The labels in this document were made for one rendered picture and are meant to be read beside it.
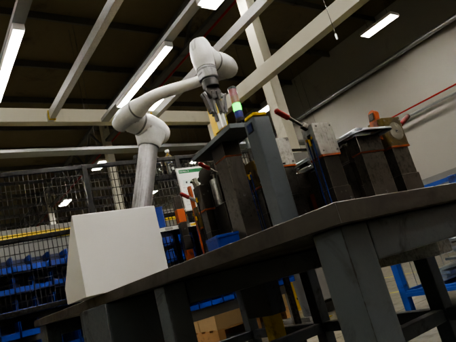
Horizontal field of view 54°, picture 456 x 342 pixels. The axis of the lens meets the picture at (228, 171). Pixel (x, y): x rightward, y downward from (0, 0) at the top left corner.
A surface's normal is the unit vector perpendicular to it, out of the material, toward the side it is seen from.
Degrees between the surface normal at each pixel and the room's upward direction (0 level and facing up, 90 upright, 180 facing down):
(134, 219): 90
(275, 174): 90
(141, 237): 90
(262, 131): 90
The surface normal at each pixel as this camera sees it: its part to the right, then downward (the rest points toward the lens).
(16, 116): 0.55, -0.34
